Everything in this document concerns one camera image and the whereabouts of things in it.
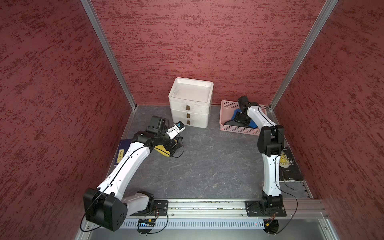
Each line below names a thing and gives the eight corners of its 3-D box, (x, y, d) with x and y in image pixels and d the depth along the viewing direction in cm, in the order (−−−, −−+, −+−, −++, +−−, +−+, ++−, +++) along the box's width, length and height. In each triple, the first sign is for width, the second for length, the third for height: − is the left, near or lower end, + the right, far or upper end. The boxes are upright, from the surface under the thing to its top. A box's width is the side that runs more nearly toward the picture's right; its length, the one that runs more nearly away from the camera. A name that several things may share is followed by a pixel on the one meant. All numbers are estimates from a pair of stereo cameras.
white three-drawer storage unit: (167, 123, 111) (161, 97, 91) (175, 102, 125) (172, 76, 105) (206, 129, 108) (209, 104, 88) (210, 107, 122) (213, 81, 102)
